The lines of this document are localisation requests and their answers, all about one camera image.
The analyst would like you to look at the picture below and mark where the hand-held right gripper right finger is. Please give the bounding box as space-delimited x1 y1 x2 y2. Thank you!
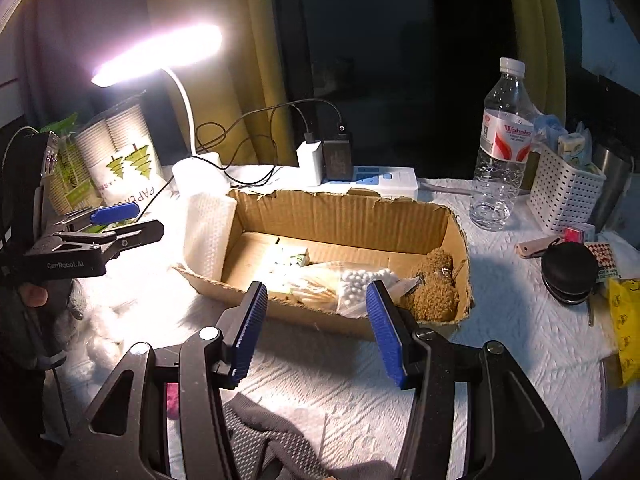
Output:
366 280 583 480

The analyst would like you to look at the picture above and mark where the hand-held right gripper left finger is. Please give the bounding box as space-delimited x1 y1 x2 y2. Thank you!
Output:
57 281 269 480

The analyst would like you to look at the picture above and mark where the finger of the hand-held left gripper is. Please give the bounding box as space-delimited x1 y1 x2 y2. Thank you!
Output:
52 203 140 234
50 219 165 262

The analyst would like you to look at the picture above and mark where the grey knit cloth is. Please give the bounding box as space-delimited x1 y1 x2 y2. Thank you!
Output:
222 392 401 480

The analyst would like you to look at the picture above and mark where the torn cardboard box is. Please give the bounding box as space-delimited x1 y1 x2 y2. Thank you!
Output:
172 187 475 342

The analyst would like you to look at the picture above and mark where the person's left hand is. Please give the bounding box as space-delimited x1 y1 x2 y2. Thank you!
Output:
14 281 52 311

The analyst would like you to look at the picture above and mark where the paper cups package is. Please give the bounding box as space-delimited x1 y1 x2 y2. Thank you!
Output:
75 91 169 211

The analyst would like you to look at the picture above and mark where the bag of white cotton balls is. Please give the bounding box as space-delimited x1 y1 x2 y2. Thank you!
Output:
336 267 399 317

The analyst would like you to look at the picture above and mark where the green tissue packet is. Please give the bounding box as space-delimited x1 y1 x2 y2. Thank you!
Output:
40 114 105 217

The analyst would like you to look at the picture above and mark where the brown plush bear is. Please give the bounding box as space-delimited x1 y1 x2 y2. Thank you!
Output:
402 247 461 322

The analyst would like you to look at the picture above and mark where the white textured paper roll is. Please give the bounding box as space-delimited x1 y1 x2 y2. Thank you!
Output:
182 190 237 281

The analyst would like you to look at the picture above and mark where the bag of cotton swabs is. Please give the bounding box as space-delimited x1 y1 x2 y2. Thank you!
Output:
279 260 351 307

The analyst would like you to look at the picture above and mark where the pink fuzzy item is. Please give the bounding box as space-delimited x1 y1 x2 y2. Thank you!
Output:
166 382 182 421

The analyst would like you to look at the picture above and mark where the pile of white cotton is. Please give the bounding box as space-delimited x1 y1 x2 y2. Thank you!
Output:
80 300 132 377

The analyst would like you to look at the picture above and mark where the white power strip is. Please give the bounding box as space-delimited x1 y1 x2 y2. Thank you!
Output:
320 165 420 202

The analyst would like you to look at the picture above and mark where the white desk lamp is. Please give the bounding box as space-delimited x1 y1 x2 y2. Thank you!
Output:
90 24 224 196

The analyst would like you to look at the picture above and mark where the pink flat case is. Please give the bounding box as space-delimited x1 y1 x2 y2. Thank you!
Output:
517 235 564 260

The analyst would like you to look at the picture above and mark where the white charger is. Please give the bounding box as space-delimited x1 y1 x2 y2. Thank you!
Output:
297 141 326 187

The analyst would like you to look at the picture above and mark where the black charger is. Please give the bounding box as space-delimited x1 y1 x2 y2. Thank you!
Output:
322 130 355 182

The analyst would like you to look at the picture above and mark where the black round zip case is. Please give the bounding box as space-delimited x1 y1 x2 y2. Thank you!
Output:
541 242 600 306

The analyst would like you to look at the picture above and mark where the clear plastic water bottle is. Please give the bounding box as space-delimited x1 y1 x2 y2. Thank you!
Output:
469 56 536 233

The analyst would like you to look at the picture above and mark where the white plastic basket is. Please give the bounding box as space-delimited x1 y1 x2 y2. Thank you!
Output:
527 142 607 229

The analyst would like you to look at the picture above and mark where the red dotted small box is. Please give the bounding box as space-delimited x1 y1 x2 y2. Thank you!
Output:
585 241 624 281

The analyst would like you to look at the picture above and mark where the yellow curtain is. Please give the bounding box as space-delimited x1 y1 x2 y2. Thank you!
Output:
500 0 567 122
141 0 297 167

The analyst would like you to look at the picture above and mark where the grey metal blade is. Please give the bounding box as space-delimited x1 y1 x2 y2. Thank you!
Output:
597 355 629 442

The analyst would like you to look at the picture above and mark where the yellow plastic packet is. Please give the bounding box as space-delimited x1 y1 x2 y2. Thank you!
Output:
607 277 640 389

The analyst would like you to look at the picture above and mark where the pale blue packet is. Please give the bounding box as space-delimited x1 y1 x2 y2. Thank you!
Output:
534 113 569 147

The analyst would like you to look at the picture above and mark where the steel cup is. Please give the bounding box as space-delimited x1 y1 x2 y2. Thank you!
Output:
590 146 635 232

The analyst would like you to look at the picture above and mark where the black cable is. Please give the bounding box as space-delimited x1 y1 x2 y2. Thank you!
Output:
193 98 347 187

